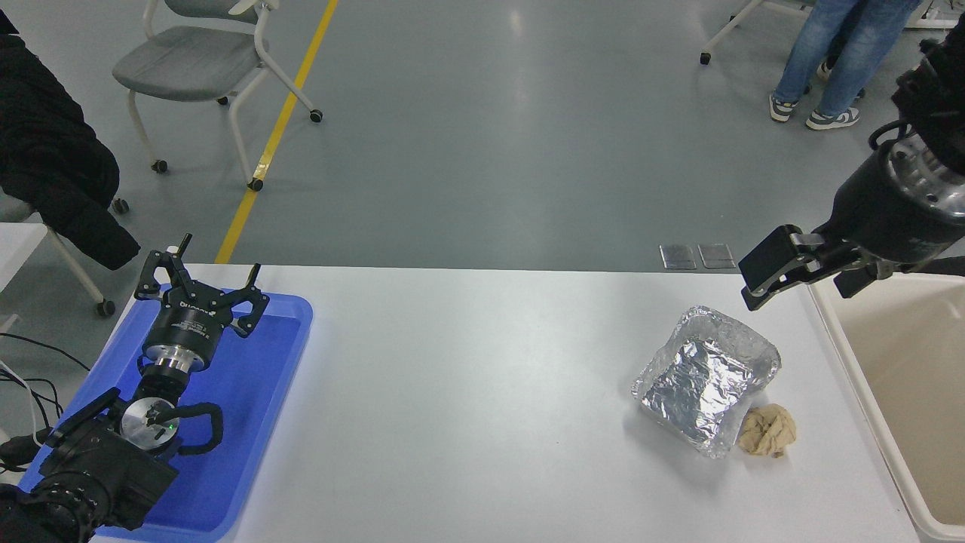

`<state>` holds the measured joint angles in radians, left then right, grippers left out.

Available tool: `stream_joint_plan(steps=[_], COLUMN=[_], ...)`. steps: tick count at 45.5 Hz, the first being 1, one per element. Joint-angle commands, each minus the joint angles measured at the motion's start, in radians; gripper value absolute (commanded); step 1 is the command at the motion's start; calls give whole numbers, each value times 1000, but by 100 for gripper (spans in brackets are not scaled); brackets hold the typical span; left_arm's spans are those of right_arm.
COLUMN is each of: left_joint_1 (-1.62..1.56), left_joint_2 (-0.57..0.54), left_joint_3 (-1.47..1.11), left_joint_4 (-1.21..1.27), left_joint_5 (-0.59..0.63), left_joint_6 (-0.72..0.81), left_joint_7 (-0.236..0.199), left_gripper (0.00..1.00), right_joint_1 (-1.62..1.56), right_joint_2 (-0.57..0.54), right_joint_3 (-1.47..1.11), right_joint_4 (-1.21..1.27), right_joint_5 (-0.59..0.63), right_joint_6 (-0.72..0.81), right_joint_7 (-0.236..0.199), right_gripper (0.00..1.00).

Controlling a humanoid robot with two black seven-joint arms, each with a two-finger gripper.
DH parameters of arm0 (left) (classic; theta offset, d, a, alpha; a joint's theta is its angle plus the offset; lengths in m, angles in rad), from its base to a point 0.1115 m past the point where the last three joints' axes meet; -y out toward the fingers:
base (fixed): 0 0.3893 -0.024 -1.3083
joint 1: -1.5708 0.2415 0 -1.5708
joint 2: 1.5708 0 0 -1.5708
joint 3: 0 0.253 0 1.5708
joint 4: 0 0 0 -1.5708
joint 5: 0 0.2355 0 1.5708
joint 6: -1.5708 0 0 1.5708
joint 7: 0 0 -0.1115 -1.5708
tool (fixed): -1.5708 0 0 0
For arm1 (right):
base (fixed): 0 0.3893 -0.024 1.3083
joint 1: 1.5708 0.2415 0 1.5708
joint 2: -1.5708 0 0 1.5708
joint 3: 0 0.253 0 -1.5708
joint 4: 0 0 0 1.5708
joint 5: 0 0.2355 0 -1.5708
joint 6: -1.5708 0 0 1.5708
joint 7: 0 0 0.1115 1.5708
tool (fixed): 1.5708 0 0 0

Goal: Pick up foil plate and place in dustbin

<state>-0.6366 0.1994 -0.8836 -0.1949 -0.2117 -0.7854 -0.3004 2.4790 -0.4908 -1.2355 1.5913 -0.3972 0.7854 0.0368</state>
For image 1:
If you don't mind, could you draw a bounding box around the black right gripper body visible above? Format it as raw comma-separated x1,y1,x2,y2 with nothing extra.
829,155,965,266

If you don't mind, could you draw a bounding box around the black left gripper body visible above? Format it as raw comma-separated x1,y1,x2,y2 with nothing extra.
146,290,236,358

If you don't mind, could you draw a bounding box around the foil tray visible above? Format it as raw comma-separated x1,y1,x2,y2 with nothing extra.
632,305,782,459

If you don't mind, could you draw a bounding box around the blue plastic tray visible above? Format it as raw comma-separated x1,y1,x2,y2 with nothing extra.
17,284,314,542

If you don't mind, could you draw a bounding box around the white-legged chair with casters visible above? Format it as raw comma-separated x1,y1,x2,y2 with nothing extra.
0,192,130,318

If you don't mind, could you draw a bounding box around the large pale bin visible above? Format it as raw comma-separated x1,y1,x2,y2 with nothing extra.
807,271,965,543

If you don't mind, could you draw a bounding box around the seated person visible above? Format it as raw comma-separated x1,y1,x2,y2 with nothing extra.
0,9,142,271

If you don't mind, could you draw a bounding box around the crumpled tan paper ball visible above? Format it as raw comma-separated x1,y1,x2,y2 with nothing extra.
737,403,798,459

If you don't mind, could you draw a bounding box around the standing person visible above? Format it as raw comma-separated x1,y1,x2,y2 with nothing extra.
769,0,924,131

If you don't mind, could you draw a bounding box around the grey chair with casters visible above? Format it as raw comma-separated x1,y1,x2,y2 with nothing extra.
112,0,323,192

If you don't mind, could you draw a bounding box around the white stand base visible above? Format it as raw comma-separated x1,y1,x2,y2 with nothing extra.
905,0,965,31

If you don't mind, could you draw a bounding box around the black cable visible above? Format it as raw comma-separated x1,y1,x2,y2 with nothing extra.
0,332,91,423

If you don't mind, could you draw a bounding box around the white cable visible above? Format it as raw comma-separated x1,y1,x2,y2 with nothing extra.
0,359,40,447

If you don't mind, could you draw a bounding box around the white frame leg with caster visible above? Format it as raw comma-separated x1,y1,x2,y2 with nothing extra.
700,0,819,65

